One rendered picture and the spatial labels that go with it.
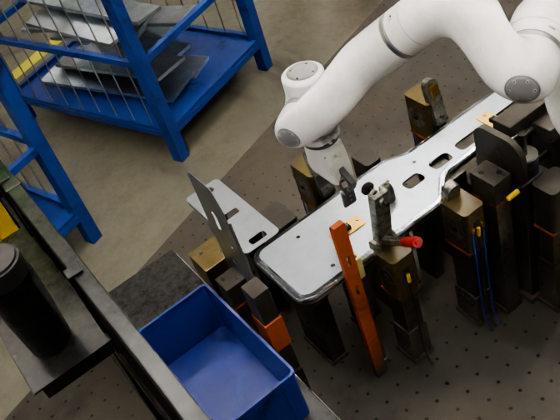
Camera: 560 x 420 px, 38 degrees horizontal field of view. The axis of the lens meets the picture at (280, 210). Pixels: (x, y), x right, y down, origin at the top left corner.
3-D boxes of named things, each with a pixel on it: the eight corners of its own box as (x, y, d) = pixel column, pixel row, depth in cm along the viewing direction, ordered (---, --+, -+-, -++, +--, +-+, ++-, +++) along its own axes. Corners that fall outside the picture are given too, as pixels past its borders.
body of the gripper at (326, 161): (349, 132, 161) (359, 174, 168) (318, 113, 168) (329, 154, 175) (320, 152, 159) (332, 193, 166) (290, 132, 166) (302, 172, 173)
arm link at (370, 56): (401, 91, 132) (293, 162, 155) (427, 35, 142) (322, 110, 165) (362, 53, 130) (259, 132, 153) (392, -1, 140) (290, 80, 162)
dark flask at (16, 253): (63, 312, 124) (7, 232, 112) (83, 340, 119) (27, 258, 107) (21, 342, 122) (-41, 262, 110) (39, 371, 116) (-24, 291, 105)
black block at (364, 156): (377, 221, 225) (357, 140, 205) (401, 237, 218) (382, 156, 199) (362, 231, 223) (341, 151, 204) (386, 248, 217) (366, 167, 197)
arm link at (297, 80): (327, 142, 157) (343, 112, 163) (312, 87, 148) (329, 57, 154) (288, 139, 161) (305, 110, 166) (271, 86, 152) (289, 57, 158)
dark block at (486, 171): (500, 287, 197) (486, 158, 169) (522, 302, 192) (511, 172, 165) (486, 299, 196) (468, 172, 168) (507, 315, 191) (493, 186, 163)
